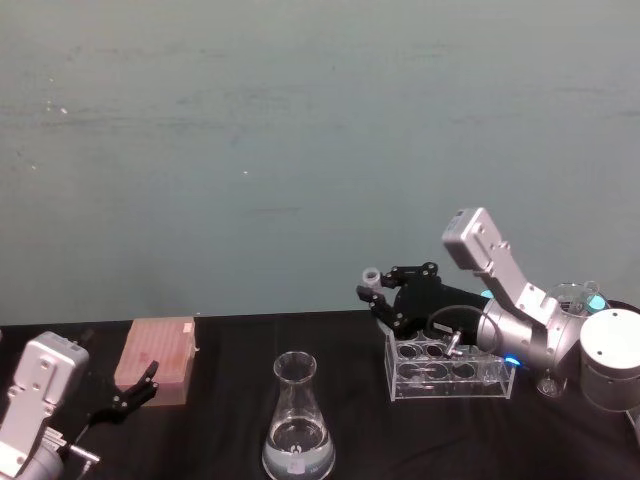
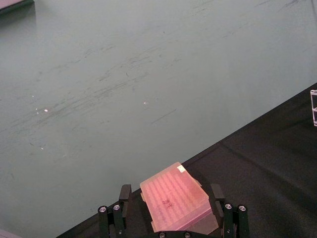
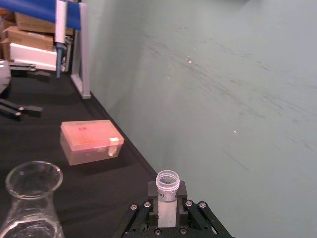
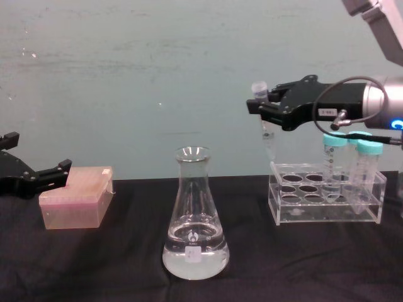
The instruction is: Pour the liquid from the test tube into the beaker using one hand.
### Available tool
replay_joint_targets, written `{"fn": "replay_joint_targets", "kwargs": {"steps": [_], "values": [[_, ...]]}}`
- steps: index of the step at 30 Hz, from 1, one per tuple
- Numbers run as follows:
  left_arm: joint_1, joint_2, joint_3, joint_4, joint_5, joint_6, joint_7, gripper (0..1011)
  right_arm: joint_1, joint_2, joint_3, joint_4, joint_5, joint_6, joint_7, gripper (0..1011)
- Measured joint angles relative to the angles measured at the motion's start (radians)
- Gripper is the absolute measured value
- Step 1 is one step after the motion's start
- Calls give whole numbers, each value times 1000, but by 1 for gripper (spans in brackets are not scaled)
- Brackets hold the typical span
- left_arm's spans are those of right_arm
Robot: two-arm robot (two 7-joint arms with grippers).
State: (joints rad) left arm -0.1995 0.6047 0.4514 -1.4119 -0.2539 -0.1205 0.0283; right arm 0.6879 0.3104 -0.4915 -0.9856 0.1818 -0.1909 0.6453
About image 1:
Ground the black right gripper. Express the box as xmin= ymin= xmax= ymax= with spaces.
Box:
xmin=355 ymin=259 xmax=490 ymax=347

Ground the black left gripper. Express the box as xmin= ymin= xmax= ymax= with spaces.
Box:
xmin=59 ymin=359 xmax=161 ymax=442

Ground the pink pipette tip box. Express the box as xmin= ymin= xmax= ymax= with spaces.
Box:
xmin=113 ymin=316 xmax=201 ymax=408

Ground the clear acrylic tube rack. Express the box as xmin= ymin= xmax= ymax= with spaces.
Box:
xmin=383 ymin=327 xmax=517 ymax=403

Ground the clear glass conical flask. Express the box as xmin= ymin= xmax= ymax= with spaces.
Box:
xmin=260 ymin=351 xmax=337 ymax=480

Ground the black table cloth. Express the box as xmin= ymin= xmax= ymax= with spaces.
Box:
xmin=0 ymin=308 xmax=640 ymax=480

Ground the clear glass stemmed vessel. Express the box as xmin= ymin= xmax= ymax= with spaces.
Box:
xmin=536 ymin=280 xmax=609 ymax=399

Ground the thin dark right gripper cable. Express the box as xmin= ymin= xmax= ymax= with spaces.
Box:
xmin=428 ymin=304 xmax=502 ymax=360

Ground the thin dark gripper cable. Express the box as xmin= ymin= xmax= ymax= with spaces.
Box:
xmin=428 ymin=304 xmax=502 ymax=360
xmin=63 ymin=422 xmax=103 ymax=474

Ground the thin dark left gripper cable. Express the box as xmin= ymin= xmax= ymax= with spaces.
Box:
xmin=63 ymin=422 xmax=103 ymax=474

